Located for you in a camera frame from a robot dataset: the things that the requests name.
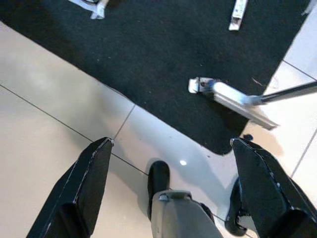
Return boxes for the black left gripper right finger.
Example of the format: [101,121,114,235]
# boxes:
[230,137,317,238]

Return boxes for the long white strip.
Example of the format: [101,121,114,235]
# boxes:
[66,0,99,15]

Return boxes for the long white package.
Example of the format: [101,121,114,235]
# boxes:
[228,0,249,32]

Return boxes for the broom with grey foam grip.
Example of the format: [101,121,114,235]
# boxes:
[210,80,317,131]

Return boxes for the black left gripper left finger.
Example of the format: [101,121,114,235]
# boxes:
[27,137,116,238]

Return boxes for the small printed card package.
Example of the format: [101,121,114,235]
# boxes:
[188,76,221,94]

